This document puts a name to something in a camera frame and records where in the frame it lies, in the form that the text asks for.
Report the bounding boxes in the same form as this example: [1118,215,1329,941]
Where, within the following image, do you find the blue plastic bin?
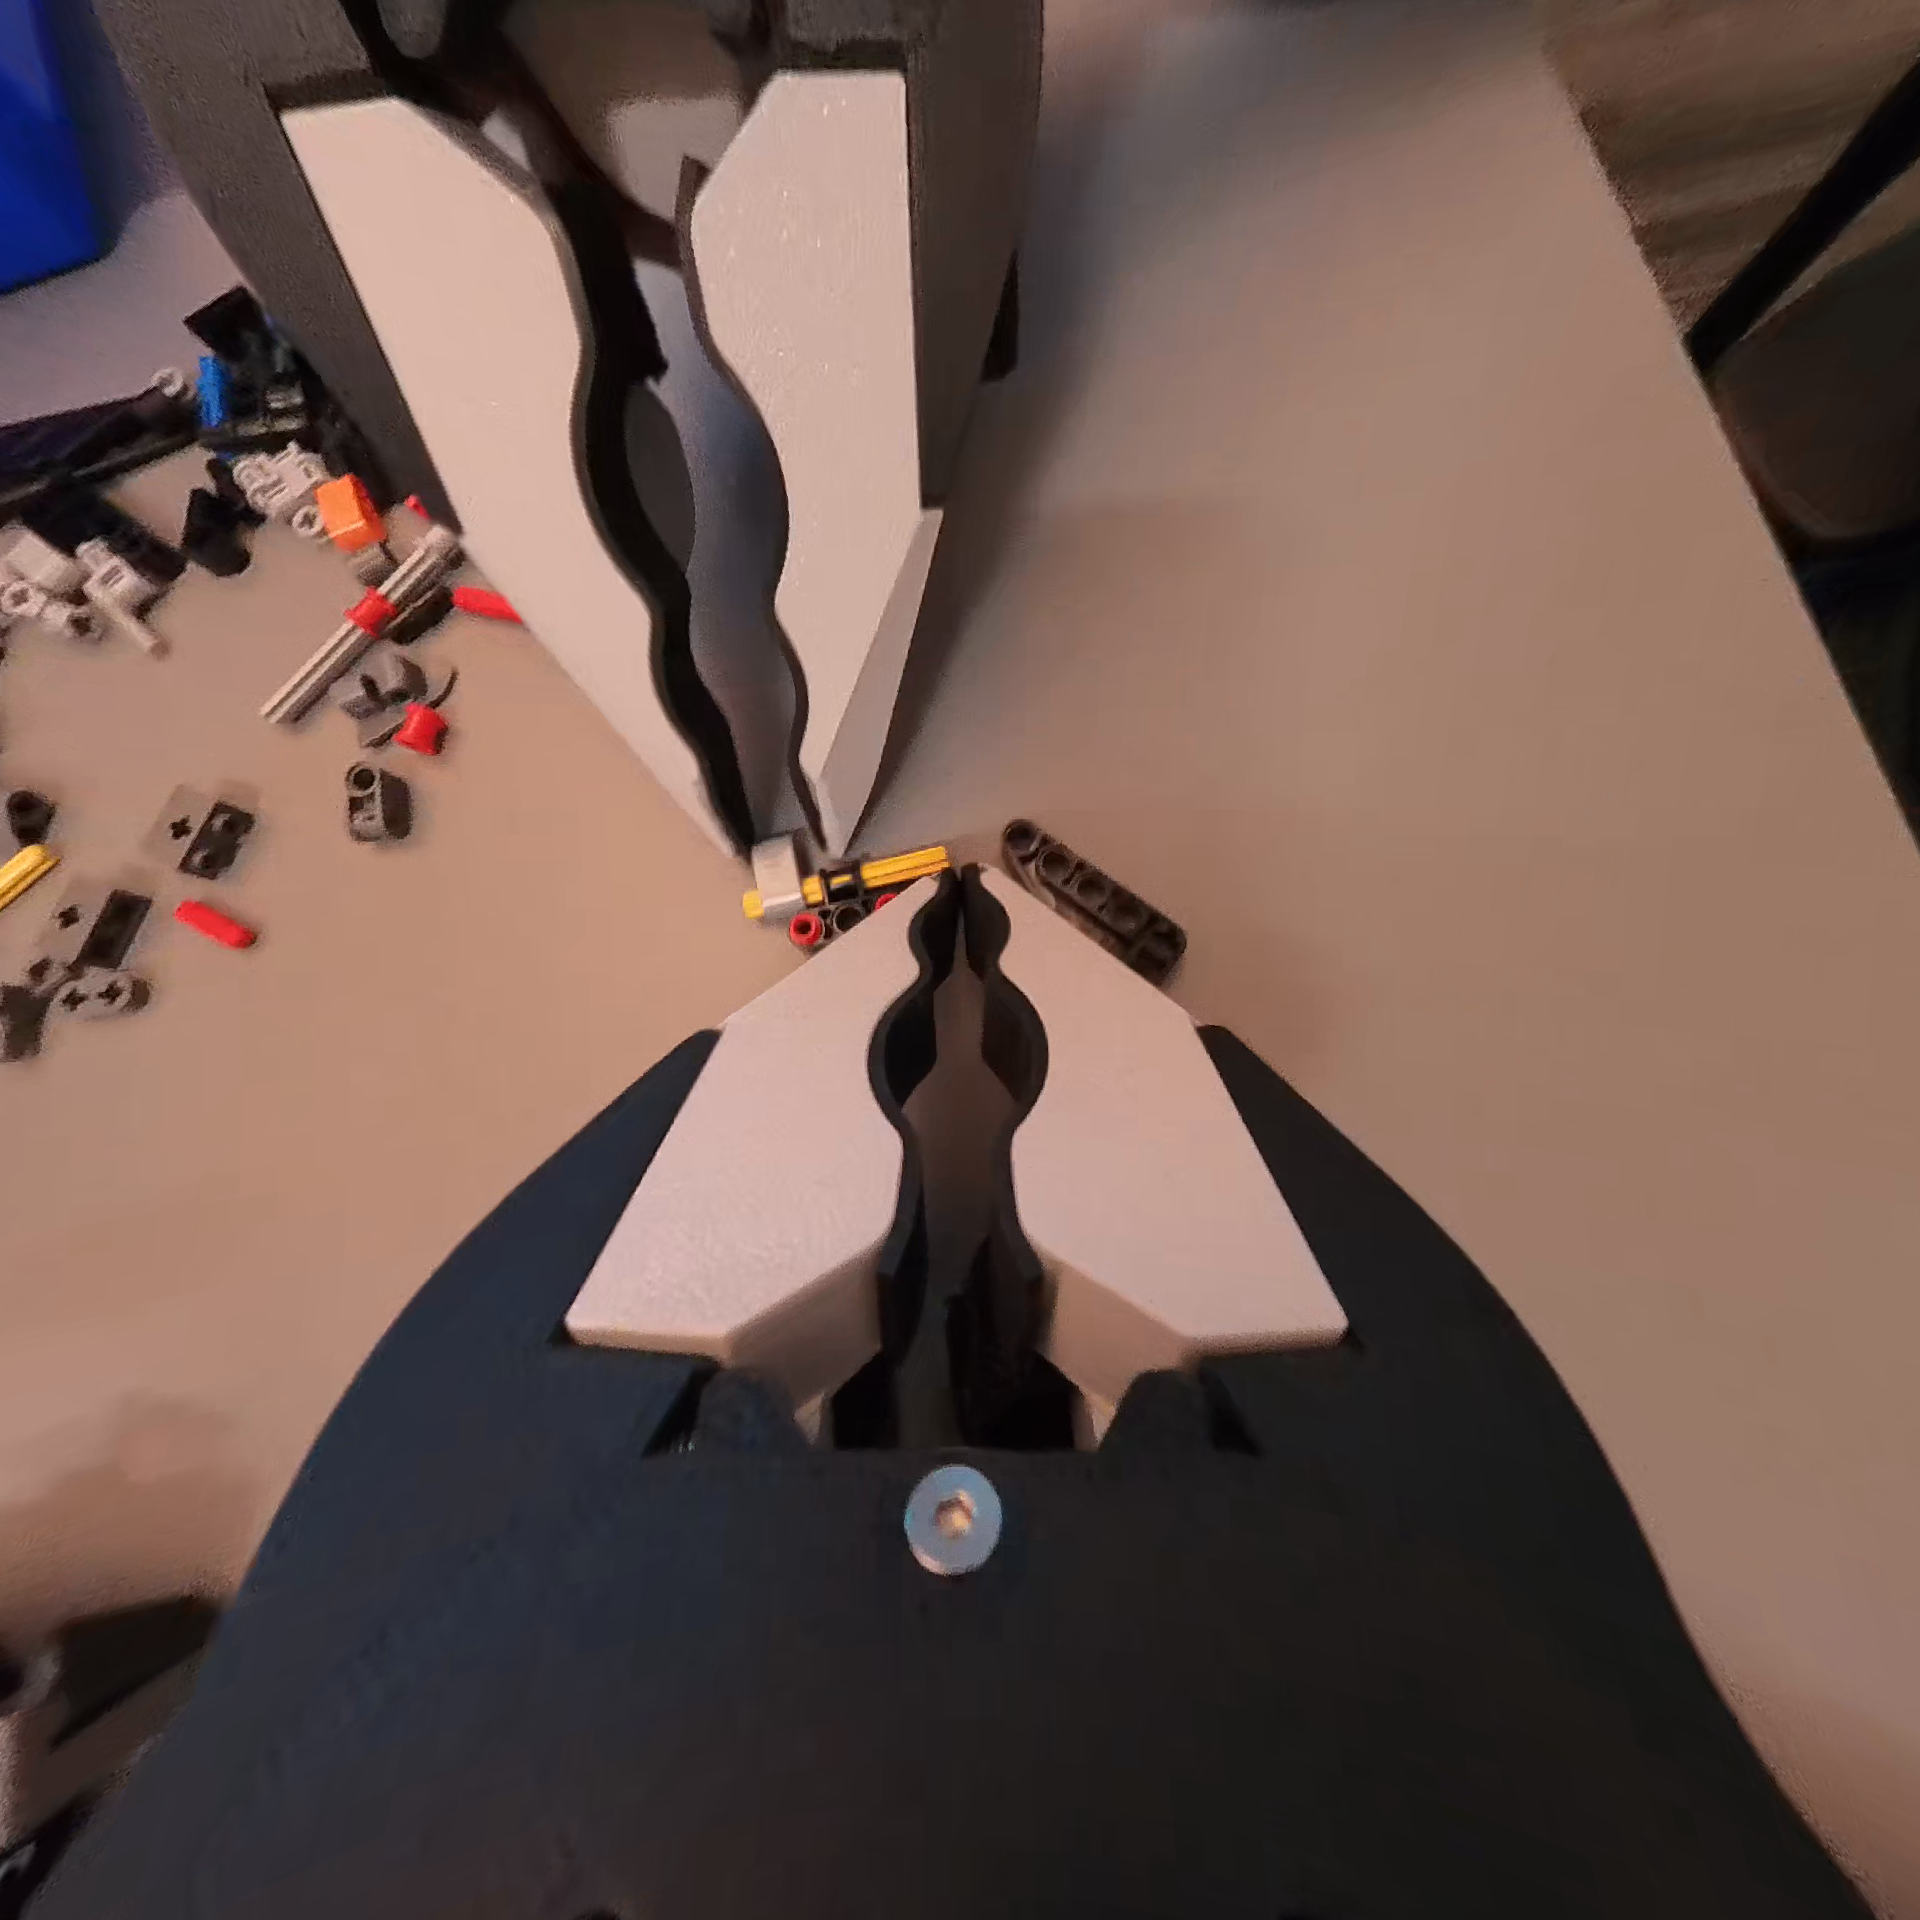
[0,0,115,294]

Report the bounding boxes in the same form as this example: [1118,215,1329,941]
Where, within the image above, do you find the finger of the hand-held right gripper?
[276,93,760,859]
[675,67,947,857]

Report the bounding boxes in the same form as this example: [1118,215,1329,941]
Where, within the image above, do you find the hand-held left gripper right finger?
[960,863,1354,1444]

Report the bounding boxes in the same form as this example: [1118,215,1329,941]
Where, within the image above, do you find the yellow lego axle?
[741,849,954,922]

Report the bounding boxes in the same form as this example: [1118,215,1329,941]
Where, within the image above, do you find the pile of lego pieces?
[0,285,529,1067]

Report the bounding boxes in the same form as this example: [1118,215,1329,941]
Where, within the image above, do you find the partly built lego car model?
[0,1598,219,1847]

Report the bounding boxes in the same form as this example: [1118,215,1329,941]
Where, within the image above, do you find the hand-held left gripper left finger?
[564,867,963,1449]

